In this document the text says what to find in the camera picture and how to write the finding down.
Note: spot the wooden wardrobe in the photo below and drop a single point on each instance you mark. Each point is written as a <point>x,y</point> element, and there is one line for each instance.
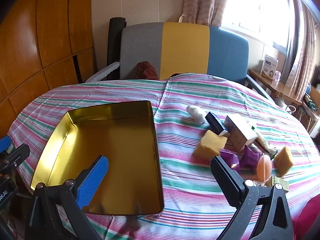
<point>44,44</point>

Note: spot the purple snack packet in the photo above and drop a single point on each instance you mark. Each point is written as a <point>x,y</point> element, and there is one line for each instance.
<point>249,159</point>
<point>230,159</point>

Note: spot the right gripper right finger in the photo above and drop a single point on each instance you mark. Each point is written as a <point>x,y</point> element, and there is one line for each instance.
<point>229,181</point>

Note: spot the grey yellow blue chair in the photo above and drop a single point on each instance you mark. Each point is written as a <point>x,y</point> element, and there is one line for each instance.
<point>177,48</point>

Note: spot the dark red cloth bag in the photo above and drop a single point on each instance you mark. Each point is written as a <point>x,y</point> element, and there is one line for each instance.
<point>145,71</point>

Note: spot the white cardboard box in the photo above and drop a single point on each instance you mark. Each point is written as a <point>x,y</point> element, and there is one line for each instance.
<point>241,134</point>

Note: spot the green noodle snack packet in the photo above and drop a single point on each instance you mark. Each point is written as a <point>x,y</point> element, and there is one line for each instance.
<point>263,144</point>

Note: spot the yellow sponge block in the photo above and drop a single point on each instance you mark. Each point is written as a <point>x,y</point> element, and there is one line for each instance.
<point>283,161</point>
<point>210,145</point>

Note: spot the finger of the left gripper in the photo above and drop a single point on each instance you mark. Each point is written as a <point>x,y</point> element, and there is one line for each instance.
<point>5,143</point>

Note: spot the white blue product box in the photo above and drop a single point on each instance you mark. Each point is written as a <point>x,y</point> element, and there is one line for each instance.
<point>269,67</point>

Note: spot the peach silicone cup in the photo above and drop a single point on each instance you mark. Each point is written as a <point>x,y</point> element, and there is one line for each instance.
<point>264,168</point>

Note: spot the black rolled mat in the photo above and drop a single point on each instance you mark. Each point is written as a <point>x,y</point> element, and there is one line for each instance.
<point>116,26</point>

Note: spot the wooden side desk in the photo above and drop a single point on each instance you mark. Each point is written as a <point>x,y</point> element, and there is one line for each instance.
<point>276,88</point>

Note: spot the patterned curtain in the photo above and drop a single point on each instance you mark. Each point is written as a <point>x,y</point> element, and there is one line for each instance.
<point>203,12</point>

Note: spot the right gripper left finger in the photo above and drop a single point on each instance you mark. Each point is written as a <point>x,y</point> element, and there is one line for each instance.
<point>89,180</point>

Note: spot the blue Tempo tissue pack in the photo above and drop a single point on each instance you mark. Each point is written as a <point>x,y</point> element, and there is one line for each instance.
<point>216,125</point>

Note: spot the striped bed sheet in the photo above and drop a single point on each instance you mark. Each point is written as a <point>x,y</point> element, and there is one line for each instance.
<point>194,206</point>

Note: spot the gold metal tin tray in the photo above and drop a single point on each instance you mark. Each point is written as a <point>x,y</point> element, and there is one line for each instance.
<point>110,154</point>

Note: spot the green beige small carton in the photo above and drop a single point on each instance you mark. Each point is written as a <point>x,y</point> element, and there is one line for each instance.
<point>273,180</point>

